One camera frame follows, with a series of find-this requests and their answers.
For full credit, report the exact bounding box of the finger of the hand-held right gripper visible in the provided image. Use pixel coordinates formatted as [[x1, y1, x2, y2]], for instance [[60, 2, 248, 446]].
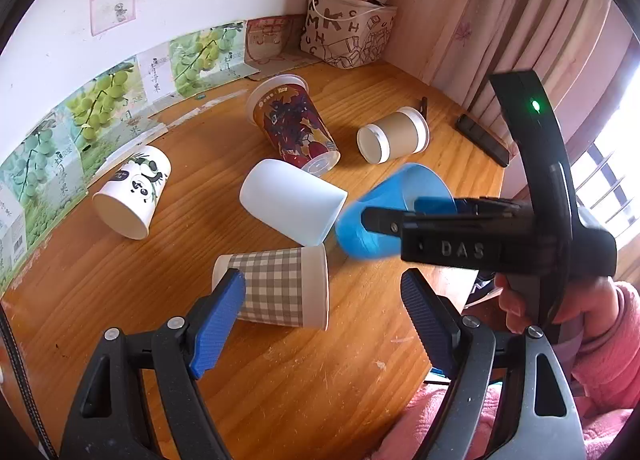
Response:
[[414, 196, 502, 217], [362, 206, 407, 237]]

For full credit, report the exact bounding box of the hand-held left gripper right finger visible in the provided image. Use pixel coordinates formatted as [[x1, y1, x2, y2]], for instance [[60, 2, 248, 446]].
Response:
[[400, 269, 587, 460]]

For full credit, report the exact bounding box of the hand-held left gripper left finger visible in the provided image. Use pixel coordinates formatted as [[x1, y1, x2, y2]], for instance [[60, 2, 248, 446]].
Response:
[[60, 267, 247, 460]]

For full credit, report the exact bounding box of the checkered paper cup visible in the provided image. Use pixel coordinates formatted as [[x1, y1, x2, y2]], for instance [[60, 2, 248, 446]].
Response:
[[211, 245, 330, 332]]

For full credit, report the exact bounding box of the brown paper cup white lid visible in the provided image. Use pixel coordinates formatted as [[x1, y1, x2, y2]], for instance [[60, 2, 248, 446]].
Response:
[[356, 106, 430, 165]]

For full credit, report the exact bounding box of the white frosted plastic cup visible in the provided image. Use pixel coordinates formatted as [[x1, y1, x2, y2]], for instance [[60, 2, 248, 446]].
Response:
[[238, 158, 349, 247]]

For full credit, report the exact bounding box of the red blue printed plastic cup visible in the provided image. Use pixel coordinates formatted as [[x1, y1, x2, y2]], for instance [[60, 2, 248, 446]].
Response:
[[245, 73, 342, 177]]

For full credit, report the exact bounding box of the panda print paper cup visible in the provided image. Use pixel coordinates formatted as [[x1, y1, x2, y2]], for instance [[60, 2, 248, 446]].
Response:
[[92, 144, 172, 241]]

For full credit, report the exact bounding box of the person's right hand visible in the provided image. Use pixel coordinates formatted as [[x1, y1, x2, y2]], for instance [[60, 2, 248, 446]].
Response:
[[494, 272, 617, 347]]

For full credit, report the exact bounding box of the black remote control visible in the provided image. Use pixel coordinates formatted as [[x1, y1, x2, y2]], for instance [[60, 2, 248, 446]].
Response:
[[454, 112, 511, 169]]

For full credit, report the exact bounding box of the window grille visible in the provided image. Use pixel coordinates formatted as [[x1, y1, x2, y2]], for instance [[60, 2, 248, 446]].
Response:
[[574, 137, 640, 243]]

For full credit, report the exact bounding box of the letter print storage box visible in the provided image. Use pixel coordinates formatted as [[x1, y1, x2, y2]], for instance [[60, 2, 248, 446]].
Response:
[[299, 0, 399, 70]]

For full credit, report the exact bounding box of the person's pink fleece clothing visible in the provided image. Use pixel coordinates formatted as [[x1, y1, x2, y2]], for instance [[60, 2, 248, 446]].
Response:
[[379, 384, 640, 460]]

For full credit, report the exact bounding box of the brown cardboard sheet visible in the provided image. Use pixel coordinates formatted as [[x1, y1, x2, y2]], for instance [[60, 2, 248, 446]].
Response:
[[243, 15, 327, 73]]

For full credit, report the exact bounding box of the beige pleated curtain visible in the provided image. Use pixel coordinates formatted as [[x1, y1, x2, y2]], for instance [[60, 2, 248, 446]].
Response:
[[424, 0, 632, 201]]

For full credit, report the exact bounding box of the grape print carton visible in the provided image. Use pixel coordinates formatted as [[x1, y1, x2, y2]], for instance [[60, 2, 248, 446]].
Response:
[[0, 112, 87, 293], [49, 57, 170, 187], [136, 21, 249, 106]]

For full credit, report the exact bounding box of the black braided cable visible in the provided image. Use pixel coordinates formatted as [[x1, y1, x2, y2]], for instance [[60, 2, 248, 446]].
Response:
[[0, 297, 57, 460]]

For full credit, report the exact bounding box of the pink framed wall paper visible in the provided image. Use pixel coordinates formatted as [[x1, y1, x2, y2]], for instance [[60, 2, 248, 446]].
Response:
[[89, 0, 137, 37]]

